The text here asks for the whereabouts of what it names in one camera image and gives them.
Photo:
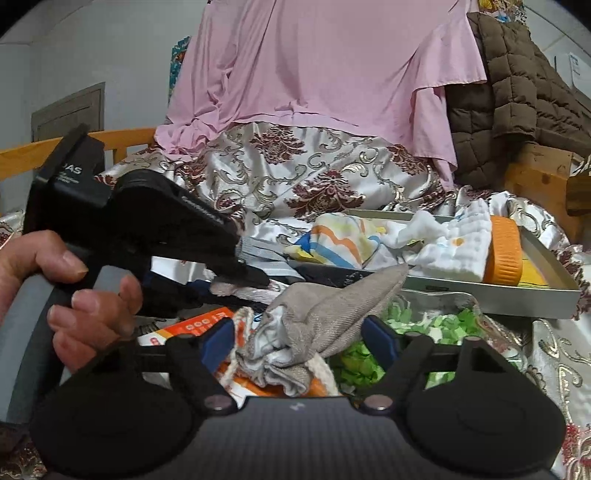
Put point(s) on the white muslin cloth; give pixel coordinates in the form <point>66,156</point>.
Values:
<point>452,249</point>

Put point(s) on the brown quilted jacket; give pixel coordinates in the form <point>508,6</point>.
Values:
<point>508,92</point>

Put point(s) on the green speckled cloth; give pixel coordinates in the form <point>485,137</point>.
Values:
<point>438,327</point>

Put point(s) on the person's left hand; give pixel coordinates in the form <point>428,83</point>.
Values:
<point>92,318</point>

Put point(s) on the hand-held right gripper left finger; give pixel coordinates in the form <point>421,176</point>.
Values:
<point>219,344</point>

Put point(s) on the grey door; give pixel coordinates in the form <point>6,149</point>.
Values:
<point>69,110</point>

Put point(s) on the orange white packet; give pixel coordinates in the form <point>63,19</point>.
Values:
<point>184,328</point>

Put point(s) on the white air conditioner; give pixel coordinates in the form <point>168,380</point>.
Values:
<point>579,78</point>

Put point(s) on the blue wall poster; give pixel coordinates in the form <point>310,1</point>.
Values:
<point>178,60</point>

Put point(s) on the pink terry cloth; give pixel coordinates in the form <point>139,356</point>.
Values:
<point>244,291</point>

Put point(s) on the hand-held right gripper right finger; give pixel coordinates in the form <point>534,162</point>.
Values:
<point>378,339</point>

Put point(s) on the pink bed sheet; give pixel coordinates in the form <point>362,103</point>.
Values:
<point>323,69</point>

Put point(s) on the wooden bed frame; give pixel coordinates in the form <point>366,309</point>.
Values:
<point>129,137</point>

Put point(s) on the grey striped cloth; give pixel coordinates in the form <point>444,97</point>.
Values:
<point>272,258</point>

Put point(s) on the grey metal tray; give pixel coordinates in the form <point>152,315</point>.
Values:
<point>485,300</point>

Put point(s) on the floral satin blanket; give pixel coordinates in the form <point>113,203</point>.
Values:
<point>277,170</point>

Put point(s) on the colourful wall poster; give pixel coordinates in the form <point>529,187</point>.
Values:
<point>496,9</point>

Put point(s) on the dark grey cloth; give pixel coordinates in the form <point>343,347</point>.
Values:
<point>341,277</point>

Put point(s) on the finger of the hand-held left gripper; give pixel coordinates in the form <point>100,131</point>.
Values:
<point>157,295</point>
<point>231,270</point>

